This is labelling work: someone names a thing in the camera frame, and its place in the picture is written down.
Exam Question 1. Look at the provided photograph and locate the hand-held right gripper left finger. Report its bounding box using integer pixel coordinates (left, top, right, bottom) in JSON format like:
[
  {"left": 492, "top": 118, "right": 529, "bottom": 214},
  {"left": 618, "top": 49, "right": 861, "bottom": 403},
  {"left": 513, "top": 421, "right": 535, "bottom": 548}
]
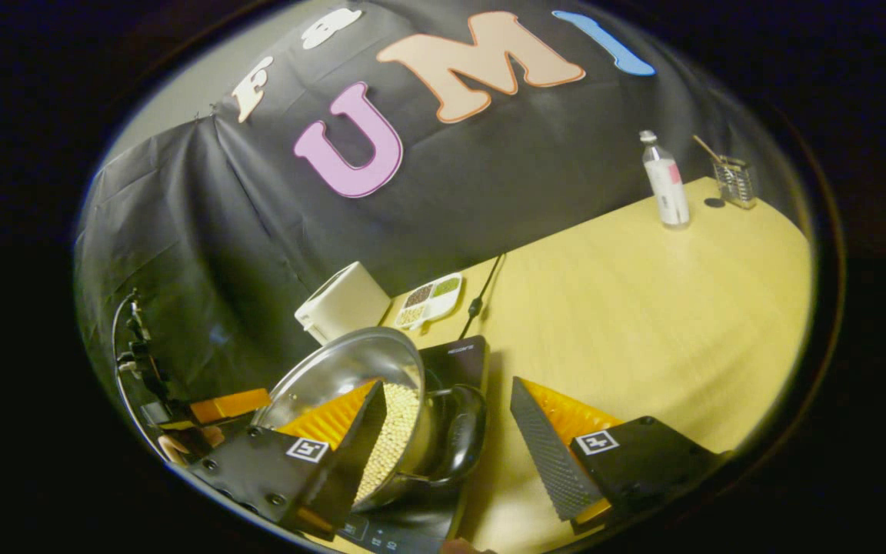
[{"left": 185, "top": 379, "right": 386, "bottom": 539}]

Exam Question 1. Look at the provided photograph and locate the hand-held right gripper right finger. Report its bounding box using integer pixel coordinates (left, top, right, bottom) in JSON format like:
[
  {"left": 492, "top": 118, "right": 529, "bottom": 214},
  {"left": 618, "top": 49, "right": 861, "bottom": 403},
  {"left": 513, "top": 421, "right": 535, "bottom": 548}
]
[{"left": 508, "top": 377, "right": 728, "bottom": 532}]

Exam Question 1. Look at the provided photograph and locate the pile of pale soybeans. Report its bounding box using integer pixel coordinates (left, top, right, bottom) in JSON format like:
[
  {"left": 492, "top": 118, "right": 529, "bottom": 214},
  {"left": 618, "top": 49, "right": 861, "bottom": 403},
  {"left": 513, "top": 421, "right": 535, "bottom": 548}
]
[{"left": 352, "top": 382, "right": 422, "bottom": 505}]

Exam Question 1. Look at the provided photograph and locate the steel pot with black handles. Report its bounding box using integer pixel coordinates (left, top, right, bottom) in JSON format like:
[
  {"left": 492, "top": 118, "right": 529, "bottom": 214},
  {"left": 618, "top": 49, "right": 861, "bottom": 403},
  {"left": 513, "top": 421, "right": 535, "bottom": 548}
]
[{"left": 251, "top": 327, "right": 488, "bottom": 512}]

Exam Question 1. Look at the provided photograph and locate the black induction cooktop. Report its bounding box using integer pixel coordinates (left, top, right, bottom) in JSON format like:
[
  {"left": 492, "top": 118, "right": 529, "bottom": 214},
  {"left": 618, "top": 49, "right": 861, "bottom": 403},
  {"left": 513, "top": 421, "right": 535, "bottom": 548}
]
[{"left": 328, "top": 335, "right": 490, "bottom": 554}]

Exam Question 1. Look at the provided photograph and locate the white toaster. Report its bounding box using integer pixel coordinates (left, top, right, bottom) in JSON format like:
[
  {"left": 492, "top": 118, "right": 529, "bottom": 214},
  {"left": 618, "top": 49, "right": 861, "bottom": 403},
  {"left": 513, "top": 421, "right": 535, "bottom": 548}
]
[{"left": 294, "top": 262, "right": 393, "bottom": 345}]

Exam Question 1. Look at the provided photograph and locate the white divided tray of beans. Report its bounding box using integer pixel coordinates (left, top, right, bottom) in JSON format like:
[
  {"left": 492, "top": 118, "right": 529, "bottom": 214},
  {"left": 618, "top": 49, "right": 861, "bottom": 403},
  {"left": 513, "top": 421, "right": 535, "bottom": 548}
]
[{"left": 395, "top": 272, "right": 464, "bottom": 332}]

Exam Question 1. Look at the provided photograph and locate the wooden stick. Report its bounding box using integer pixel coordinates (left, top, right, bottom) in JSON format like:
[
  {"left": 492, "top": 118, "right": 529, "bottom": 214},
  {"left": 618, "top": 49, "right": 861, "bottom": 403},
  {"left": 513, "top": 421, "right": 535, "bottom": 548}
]
[{"left": 692, "top": 135, "right": 724, "bottom": 166}]

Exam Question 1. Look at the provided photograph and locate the black power cable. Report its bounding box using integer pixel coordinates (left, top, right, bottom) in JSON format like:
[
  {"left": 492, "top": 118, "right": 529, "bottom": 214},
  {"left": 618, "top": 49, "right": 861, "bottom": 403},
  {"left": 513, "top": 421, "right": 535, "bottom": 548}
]
[{"left": 468, "top": 254, "right": 507, "bottom": 339}]

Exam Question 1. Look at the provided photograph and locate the wire mesh holder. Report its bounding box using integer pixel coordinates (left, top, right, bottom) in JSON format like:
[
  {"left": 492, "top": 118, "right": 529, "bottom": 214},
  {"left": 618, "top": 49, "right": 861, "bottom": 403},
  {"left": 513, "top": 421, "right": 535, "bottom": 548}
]
[{"left": 716, "top": 156, "right": 758, "bottom": 210}]

